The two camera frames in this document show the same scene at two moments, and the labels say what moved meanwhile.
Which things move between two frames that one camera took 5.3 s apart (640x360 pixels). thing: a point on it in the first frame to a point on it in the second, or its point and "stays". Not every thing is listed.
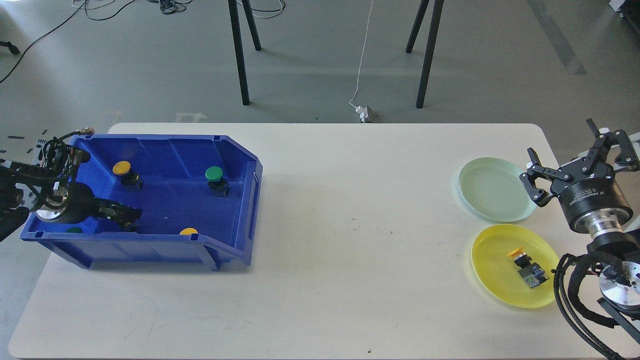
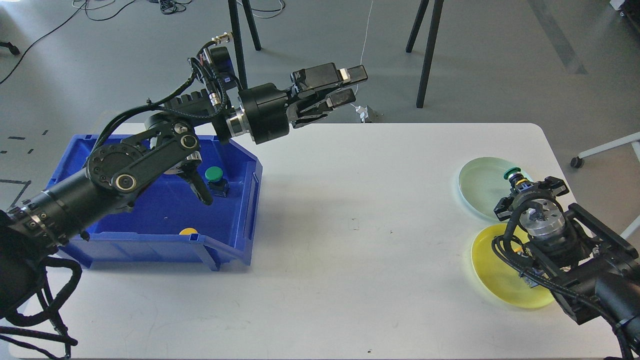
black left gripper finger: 117,211 to 327,76
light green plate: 491,188 stays
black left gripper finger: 129,226 to 319,103
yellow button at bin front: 188,231 stays
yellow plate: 498,271 stays
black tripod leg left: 235,19 stays
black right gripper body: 592,198 to 550,189
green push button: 219,185 stays
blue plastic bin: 197,192 stays
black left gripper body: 72,203 to 265,108
